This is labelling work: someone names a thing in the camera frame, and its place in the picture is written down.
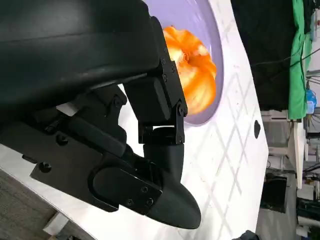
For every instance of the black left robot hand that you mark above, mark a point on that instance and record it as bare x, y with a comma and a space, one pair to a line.
75, 50

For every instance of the orange and white bread roll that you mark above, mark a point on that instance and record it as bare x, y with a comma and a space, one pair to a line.
197, 75

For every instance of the lilac plate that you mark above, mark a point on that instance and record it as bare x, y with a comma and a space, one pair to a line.
195, 20

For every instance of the black cloth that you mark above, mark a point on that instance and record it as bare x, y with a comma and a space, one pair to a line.
267, 37

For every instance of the black table grommet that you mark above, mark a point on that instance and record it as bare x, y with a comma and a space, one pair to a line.
257, 128

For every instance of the white cabinet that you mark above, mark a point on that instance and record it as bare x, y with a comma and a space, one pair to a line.
277, 132

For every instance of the green cloth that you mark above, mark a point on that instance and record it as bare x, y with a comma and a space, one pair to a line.
297, 75

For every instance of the blue bottle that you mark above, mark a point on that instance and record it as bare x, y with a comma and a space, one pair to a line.
311, 101

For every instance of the black floor box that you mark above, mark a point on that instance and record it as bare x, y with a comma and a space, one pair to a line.
275, 192

